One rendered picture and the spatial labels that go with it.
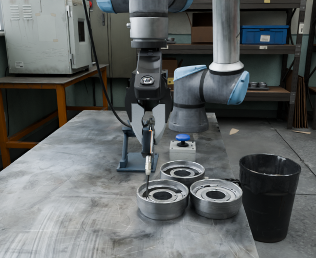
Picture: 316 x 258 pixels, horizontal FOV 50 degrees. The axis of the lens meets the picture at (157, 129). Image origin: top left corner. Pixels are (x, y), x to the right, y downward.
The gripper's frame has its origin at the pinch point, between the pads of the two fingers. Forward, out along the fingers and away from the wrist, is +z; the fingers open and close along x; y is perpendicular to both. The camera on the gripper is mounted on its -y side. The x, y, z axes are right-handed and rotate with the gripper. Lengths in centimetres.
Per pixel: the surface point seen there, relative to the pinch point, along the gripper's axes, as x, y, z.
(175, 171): -5.4, 7.7, 10.4
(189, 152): -8.9, 18.7, 9.4
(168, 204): -4.7, -10.1, 9.4
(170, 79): 11, 350, 36
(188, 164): -8.6, 11.2, 9.9
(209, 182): -13.0, 1.0, 9.8
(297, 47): -134, 340, -3
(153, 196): -1.4, -4.3, 10.9
